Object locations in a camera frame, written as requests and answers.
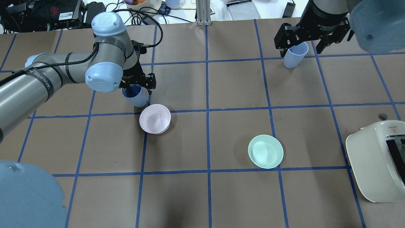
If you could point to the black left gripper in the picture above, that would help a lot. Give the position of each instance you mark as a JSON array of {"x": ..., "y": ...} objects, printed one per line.
[{"x": 133, "y": 73}]

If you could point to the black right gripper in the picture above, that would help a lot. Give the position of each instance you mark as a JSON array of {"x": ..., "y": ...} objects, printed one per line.
[{"x": 322, "y": 19}]

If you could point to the blue cup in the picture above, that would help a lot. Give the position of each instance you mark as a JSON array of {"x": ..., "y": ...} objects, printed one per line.
[
  {"x": 295, "y": 55},
  {"x": 137, "y": 96}
]

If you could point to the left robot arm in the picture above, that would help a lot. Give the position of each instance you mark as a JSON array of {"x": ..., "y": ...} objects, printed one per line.
[{"x": 31, "y": 197}]

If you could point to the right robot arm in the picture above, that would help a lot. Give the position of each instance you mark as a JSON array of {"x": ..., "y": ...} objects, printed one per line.
[{"x": 377, "y": 24}]

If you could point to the pink bowl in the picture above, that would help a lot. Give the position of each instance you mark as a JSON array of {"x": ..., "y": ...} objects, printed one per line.
[{"x": 155, "y": 119}]

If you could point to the black power adapter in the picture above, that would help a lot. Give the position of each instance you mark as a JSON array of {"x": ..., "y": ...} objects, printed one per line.
[{"x": 289, "y": 10}]

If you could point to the grey tablet tray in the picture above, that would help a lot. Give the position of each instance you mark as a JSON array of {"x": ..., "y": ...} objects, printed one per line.
[{"x": 242, "y": 10}]

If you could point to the beige bowl of blocks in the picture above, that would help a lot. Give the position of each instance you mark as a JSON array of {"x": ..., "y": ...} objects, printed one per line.
[{"x": 144, "y": 5}]

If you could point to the mint green bowl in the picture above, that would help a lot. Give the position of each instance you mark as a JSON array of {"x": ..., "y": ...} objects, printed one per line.
[{"x": 265, "y": 151}]

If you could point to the cream white toaster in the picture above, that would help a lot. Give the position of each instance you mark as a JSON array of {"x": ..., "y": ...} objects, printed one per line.
[{"x": 376, "y": 155}]

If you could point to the black electronics box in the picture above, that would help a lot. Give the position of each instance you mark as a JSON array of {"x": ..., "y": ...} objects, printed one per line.
[{"x": 41, "y": 15}]

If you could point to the aluminium frame post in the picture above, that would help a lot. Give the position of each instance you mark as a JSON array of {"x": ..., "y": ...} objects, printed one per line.
[{"x": 203, "y": 13}]

